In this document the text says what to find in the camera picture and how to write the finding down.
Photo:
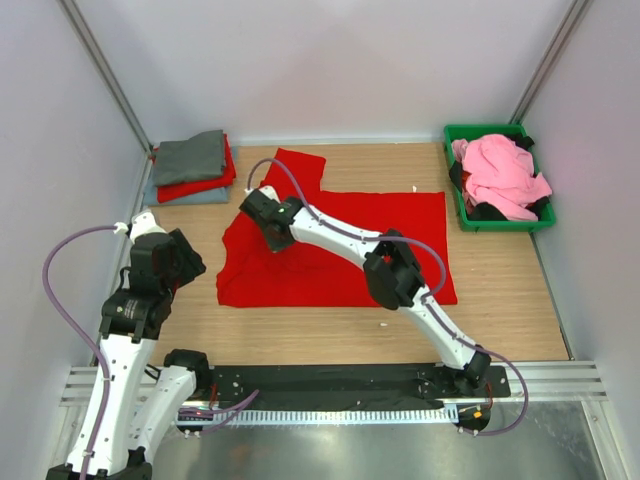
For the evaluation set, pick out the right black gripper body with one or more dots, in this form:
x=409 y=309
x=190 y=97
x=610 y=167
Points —
x=274 y=245

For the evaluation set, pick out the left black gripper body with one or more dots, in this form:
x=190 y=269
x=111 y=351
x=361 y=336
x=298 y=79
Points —
x=173 y=274

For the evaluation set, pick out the red t shirt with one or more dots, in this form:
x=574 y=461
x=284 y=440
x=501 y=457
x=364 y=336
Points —
x=169 y=193
x=316 y=273

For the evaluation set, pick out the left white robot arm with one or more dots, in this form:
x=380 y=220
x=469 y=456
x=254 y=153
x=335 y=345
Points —
x=119 y=438

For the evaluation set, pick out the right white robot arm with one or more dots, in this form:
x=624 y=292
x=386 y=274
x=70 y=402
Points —
x=391 y=270

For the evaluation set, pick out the folded blue-grey t shirt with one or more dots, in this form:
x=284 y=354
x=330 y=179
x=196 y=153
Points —
x=214 y=196

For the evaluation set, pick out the folded red t shirt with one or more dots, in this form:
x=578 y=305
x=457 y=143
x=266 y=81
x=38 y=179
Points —
x=169 y=193

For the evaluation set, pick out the folded grey t shirt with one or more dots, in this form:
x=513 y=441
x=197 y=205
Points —
x=200 y=157

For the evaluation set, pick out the pink t shirt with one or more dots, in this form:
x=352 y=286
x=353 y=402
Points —
x=500 y=175

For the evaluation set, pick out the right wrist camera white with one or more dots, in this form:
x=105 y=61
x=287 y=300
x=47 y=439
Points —
x=267 y=190

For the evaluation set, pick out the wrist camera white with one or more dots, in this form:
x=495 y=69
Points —
x=267 y=190
x=141 y=224

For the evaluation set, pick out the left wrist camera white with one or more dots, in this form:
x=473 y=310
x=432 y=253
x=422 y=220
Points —
x=141 y=224

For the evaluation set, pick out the white slotted cable duct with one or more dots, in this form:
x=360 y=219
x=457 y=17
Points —
x=255 y=418

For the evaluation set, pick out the left aluminium frame post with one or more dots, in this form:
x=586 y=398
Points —
x=86 y=37

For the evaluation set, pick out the aluminium frame post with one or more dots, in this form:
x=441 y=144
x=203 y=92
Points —
x=86 y=37
x=561 y=38

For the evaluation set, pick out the aluminium front rail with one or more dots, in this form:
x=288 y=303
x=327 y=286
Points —
x=546 y=381

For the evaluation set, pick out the right aluminium frame post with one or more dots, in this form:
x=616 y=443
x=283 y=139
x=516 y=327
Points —
x=561 y=38

